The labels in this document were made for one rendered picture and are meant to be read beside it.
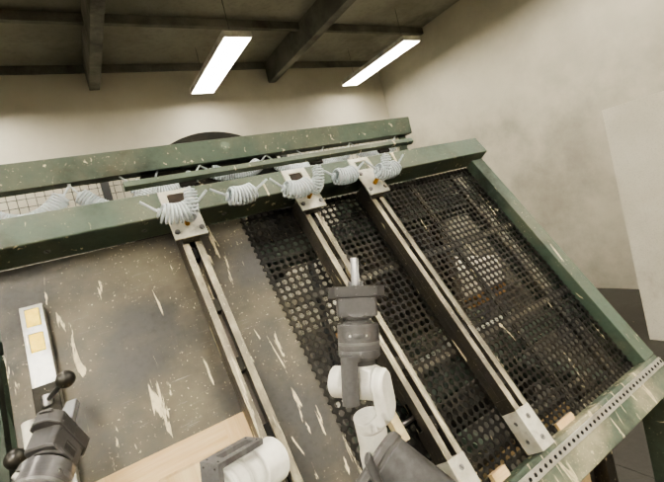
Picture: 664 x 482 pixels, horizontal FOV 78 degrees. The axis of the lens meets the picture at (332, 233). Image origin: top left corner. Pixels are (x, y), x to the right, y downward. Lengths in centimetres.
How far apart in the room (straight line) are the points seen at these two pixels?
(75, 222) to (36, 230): 9
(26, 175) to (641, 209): 418
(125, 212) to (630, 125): 382
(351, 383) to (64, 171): 139
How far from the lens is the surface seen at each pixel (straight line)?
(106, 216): 136
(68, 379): 109
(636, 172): 425
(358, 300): 86
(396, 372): 129
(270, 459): 68
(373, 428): 91
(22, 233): 137
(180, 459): 116
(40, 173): 186
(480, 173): 215
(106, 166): 186
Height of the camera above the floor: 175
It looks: 3 degrees down
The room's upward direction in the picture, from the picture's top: 14 degrees counter-clockwise
